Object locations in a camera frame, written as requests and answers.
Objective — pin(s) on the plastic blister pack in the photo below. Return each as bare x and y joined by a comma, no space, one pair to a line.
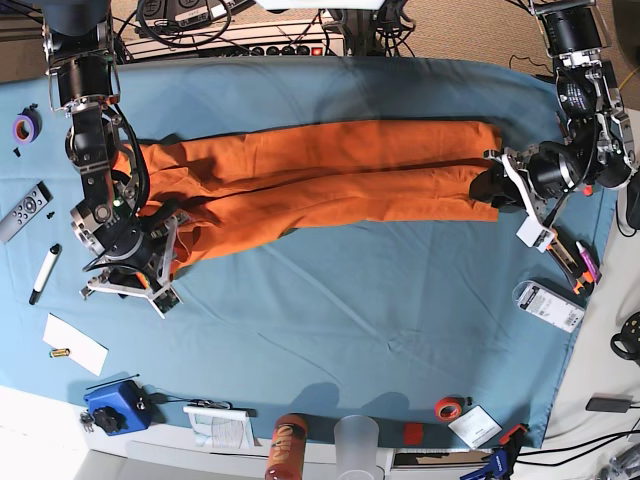
547,305

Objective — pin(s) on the red tape roll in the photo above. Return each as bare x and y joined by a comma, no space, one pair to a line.
449,408

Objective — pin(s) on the white booklet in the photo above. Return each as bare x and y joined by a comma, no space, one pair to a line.
220,428

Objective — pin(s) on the small AA battery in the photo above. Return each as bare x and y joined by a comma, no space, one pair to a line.
59,353

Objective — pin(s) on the blue clamp bottom right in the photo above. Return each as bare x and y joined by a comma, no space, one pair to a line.
500,463

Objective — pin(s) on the purple tape roll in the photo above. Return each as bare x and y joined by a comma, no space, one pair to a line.
26,127

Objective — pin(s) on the frosted plastic cup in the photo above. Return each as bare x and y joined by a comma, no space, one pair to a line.
356,445

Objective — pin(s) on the orange t-shirt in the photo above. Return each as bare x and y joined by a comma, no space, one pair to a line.
242,191

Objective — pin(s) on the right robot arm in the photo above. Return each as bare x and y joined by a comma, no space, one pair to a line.
79,46

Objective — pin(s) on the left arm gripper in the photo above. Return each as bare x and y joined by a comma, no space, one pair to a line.
537,181

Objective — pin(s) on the orange drink bottle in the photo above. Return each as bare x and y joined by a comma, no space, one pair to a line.
287,450

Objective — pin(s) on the purple glue tube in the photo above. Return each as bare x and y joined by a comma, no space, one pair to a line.
589,262

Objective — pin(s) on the white paper card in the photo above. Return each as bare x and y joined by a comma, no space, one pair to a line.
83,350

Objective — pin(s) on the white marker pen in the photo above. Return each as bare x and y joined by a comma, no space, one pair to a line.
44,273

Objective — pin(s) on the grey remote control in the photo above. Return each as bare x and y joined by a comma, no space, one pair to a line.
35,200

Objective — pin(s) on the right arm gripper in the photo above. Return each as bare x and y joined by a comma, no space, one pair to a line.
138,265

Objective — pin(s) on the red flat piece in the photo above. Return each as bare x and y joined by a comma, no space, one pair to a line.
413,434

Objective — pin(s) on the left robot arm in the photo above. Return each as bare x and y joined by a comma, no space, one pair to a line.
598,145

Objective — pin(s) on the blue box with knob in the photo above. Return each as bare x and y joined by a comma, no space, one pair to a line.
119,408

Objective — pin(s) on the black power adapter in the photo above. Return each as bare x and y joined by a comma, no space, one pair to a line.
604,404

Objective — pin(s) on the black power strip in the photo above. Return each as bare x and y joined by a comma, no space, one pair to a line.
236,50

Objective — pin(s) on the orange black utility knife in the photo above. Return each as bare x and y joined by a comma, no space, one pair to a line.
565,254

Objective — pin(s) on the white square packet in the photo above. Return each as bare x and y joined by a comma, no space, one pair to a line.
475,427

